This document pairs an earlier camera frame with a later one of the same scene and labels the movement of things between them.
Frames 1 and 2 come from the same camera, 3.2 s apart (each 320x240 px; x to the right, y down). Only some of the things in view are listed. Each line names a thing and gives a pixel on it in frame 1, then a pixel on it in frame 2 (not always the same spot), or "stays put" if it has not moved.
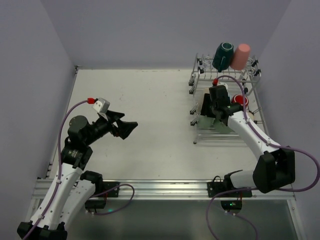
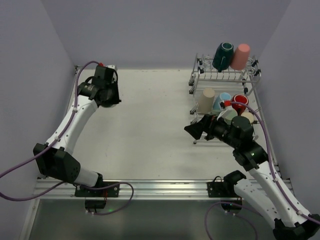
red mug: x=239 y=98 stays put
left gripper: x=114 y=124 to x=113 y=96
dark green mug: x=223 y=56 stays put
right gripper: x=215 y=110 to x=207 y=127
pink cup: x=240 y=56 stays put
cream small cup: x=251 y=115 stays put
